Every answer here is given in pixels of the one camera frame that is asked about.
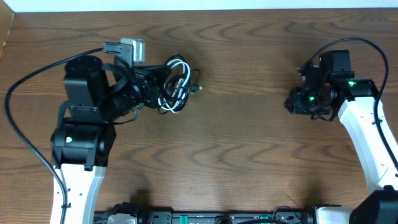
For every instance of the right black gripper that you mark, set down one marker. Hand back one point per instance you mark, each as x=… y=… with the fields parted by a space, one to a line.
x=296 y=106

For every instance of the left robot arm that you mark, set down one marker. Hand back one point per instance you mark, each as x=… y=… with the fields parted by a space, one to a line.
x=98 y=95

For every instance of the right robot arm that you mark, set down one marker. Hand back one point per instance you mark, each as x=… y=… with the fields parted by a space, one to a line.
x=331 y=91

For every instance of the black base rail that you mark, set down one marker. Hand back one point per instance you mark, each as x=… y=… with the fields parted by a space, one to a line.
x=132 y=213

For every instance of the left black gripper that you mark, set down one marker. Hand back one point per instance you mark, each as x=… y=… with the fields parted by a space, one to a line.
x=147 y=82

